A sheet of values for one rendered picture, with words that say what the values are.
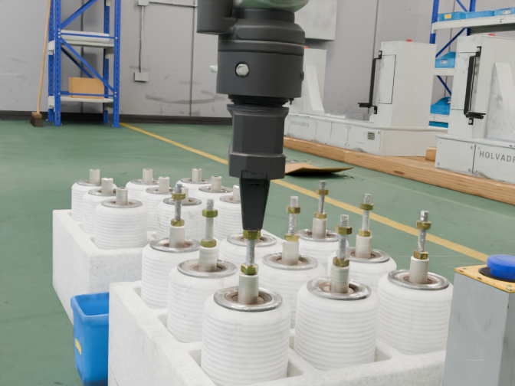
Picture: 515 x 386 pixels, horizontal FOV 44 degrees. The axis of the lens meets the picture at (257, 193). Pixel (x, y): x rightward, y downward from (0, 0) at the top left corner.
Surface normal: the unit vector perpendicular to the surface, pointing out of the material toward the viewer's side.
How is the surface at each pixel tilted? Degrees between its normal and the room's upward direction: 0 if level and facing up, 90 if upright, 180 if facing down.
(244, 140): 90
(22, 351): 0
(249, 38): 91
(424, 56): 90
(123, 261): 90
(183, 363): 0
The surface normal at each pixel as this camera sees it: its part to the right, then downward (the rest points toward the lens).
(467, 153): -0.91, 0.02
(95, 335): 0.45, 0.21
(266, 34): 0.07, 0.17
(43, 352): 0.05, -0.98
